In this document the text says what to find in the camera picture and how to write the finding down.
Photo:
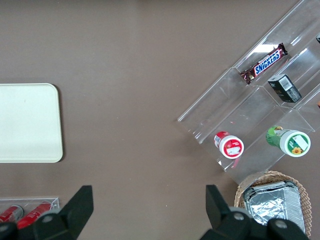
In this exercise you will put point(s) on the aluminium foil container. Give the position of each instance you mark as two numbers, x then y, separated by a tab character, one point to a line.
272	202

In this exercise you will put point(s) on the Snickers chocolate bar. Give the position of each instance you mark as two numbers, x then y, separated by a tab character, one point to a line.
266	63

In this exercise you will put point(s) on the small black carton box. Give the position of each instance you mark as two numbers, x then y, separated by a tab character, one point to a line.
285	88

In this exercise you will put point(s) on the red white lidded cup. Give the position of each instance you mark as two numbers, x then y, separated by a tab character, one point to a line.
230	145

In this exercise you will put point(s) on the round wicker basket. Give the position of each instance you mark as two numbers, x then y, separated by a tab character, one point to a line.
303	192

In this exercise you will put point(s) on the cream plastic tray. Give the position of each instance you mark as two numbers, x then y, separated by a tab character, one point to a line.
27	122

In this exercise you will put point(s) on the small orange item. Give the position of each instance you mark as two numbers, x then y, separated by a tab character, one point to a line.
318	103

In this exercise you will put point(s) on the clear acrylic can holder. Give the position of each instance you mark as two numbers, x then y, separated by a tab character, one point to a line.
53	202

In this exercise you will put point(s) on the green white lidded cup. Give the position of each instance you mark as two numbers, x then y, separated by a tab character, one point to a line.
292	141

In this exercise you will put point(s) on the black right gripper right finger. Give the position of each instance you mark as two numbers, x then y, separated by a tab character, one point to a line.
225	225

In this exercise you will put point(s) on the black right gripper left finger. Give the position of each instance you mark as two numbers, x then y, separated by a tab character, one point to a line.
62	222

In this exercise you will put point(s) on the small black item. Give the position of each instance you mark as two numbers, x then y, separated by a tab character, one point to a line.
318	39

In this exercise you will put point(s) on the red soda can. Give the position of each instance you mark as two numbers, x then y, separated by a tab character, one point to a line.
31	215
10	213

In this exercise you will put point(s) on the clear acrylic tiered display stand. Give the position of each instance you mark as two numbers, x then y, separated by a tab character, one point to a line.
252	105

